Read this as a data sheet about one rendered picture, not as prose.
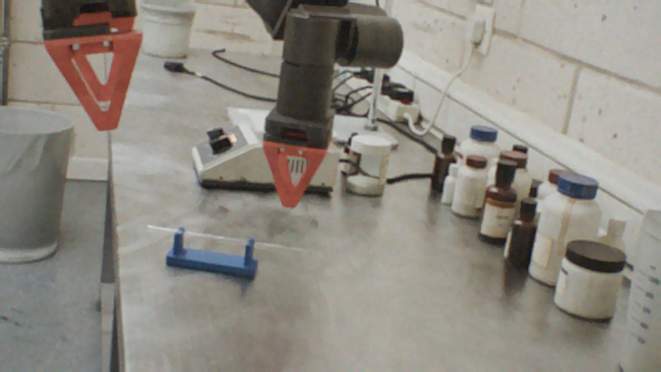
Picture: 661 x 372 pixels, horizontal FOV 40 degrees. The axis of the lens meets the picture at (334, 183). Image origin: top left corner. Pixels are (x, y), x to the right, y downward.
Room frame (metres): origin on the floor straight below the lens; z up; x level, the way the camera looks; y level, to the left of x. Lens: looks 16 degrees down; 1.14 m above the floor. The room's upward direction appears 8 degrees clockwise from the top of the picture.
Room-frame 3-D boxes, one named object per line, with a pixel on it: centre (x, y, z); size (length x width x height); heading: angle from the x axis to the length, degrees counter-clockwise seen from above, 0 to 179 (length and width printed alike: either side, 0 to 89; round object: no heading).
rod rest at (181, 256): (0.96, 0.12, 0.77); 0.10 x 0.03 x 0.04; 87
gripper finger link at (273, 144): (0.95, 0.04, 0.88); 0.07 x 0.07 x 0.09; 87
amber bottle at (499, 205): (1.20, -0.22, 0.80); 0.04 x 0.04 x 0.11
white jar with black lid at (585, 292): (0.99, -0.30, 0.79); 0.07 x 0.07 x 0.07
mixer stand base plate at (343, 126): (1.70, 0.06, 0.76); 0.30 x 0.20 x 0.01; 106
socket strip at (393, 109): (2.07, -0.07, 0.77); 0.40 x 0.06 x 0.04; 16
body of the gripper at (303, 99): (0.96, 0.04, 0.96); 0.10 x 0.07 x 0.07; 177
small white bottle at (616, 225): (1.08, -0.35, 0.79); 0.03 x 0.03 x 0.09
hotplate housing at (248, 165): (1.34, 0.10, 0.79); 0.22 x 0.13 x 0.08; 106
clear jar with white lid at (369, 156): (1.34, -0.05, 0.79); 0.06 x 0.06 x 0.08
